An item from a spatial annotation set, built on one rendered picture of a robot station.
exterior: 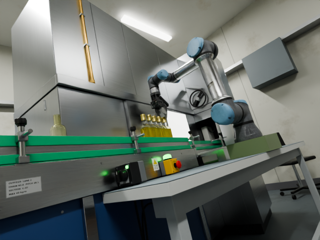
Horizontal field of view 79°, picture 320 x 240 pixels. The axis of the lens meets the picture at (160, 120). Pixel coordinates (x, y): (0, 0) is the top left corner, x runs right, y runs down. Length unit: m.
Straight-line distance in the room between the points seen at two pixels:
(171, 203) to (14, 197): 0.39
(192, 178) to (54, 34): 1.13
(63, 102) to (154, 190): 0.77
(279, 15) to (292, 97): 1.53
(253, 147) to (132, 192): 0.70
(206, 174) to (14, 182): 0.51
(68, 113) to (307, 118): 3.65
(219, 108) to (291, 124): 3.08
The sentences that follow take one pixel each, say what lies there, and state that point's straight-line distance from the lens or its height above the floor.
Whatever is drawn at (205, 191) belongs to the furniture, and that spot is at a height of 0.68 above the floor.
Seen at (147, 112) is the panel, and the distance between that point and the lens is 1.55.
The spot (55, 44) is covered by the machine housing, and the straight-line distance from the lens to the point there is 1.33.
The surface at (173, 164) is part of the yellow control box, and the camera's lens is 0.98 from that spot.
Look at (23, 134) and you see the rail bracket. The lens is 0.64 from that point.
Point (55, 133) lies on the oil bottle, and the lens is 0.97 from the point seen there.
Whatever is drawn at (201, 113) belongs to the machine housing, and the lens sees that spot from 2.33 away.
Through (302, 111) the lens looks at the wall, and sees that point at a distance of 4.04.
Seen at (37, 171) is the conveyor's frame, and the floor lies 0.86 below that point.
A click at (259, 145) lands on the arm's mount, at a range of 1.09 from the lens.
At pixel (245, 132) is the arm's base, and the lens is 1.15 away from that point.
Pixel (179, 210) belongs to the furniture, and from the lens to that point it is 0.56.
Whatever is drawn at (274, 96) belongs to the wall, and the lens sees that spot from 4.15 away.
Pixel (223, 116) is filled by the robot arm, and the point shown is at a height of 0.97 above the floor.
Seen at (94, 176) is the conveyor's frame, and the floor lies 0.81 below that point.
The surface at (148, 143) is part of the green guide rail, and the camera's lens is 1.02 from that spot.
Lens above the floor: 0.77
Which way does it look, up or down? 15 degrees up
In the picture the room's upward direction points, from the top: 14 degrees counter-clockwise
